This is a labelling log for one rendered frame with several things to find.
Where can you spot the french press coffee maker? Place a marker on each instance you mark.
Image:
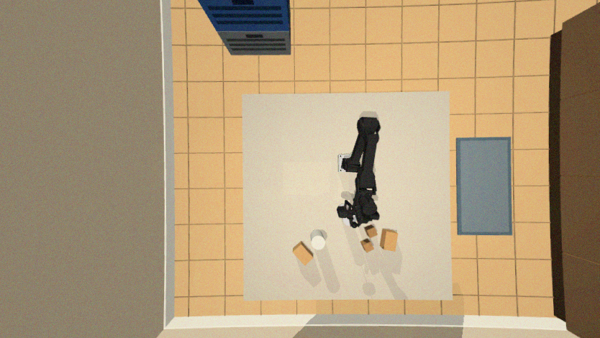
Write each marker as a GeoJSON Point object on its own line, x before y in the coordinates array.
{"type": "Point", "coordinates": [345, 220]}

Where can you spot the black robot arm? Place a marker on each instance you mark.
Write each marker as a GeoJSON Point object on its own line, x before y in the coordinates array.
{"type": "Point", "coordinates": [365, 144]}

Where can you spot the white cylinder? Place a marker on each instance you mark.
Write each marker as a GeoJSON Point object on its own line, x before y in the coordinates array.
{"type": "Point", "coordinates": [317, 239]}

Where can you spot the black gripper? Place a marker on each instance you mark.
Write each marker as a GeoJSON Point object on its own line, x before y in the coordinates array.
{"type": "Point", "coordinates": [343, 212]}

